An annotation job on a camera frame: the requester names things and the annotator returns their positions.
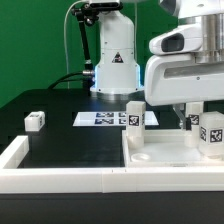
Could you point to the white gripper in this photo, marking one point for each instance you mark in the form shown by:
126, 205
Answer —
176, 79

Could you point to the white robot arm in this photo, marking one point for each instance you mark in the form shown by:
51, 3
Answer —
200, 32

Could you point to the white square table top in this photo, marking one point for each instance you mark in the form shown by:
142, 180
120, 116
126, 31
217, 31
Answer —
164, 148

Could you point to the white sheet with tags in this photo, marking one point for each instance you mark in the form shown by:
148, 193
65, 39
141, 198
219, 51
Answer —
111, 118

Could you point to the white U-shaped obstacle fence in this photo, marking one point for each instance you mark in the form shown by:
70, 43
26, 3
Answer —
14, 180

